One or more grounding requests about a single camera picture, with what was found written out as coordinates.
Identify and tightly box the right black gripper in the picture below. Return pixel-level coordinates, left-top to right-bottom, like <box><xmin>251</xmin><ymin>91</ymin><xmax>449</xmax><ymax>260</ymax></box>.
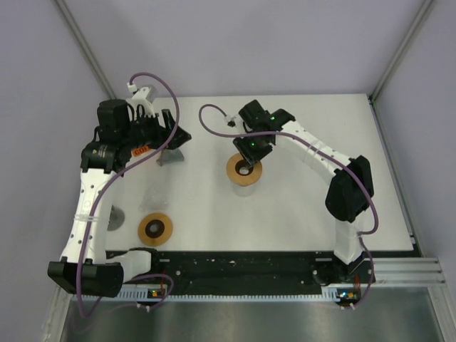
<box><xmin>233</xmin><ymin>129</ymin><xmax>271</xmax><ymax>168</ymax></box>

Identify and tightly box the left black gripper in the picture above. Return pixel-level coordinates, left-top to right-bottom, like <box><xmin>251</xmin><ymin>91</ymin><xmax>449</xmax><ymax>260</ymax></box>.
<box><xmin>121</xmin><ymin>108</ymin><xmax>190</xmax><ymax>150</ymax></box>

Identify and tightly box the wooden rimmed glass dripper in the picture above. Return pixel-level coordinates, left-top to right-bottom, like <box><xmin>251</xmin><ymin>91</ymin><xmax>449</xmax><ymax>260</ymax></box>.
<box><xmin>226</xmin><ymin>153</ymin><xmax>263</xmax><ymax>187</ymax></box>

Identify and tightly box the glass carafe with wooden collar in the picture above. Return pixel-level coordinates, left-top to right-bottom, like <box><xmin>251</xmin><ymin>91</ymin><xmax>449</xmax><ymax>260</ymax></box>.
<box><xmin>232</xmin><ymin>183</ymin><xmax>256</xmax><ymax>197</ymax></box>

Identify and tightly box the orange white coffee filter bag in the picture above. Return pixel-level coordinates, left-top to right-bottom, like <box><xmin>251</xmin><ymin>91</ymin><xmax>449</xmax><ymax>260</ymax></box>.
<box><xmin>132</xmin><ymin>146</ymin><xmax>150</xmax><ymax>157</ymax></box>

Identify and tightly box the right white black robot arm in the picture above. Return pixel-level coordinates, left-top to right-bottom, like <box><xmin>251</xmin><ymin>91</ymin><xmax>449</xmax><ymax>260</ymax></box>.
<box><xmin>227</xmin><ymin>100</ymin><xmax>374</xmax><ymax>282</ymax></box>

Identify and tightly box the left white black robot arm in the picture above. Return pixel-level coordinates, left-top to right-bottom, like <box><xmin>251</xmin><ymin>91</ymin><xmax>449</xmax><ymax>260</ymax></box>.
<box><xmin>47</xmin><ymin>99</ymin><xmax>192</xmax><ymax>298</ymax></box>

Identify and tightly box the grey metal cone filter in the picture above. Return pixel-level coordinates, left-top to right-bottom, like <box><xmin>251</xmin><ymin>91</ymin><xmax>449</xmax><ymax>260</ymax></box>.
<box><xmin>156</xmin><ymin>149</ymin><xmax>185</xmax><ymax>167</ymax></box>

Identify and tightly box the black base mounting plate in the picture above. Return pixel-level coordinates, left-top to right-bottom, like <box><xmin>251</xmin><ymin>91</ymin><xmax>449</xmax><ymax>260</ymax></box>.
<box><xmin>143</xmin><ymin>252</ymin><xmax>375</xmax><ymax>295</ymax></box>

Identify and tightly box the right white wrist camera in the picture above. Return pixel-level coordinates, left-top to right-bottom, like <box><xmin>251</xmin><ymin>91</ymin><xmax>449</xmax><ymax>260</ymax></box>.
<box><xmin>224</xmin><ymin>115</ymin><xmax>242</xmax><ymax>129</ymax></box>

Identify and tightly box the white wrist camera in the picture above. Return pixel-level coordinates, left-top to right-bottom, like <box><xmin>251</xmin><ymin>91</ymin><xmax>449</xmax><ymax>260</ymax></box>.
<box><xmin>126</xmin><ymin>83</ymin><xmax>157</xmax><ymax>114</ymax></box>
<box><xmin>224</xmin><ymin>115</ymin><xmax>242</xmax><ymax>129</ymax></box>

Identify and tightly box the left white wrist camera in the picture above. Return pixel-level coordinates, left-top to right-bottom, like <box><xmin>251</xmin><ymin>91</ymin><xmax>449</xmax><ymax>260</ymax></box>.
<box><xmin>126</xmin><ymin>83</ymin><xmax>157</xmax><ymax>114</ymax></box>

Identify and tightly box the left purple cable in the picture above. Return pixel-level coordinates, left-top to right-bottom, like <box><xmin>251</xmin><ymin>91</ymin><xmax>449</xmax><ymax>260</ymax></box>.
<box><xmin>76</xmin><ymin>73</ymin><xmax>179</xmax><ymax>318</ymax></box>

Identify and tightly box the grey slotted cable duct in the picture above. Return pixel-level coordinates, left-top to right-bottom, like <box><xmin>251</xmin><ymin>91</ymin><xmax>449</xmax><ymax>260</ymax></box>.
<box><xmin>115</xmin><ymin>286</ymin><xmax>355</xmax><ymax>303</ymax></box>

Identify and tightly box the aluminium frame rail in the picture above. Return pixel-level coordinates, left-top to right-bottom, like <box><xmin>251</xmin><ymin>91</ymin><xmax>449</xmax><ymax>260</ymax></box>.
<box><xmin>374</xmin><ymin>258</ymin><xmax>445</xmax><ymax>287</ymax></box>

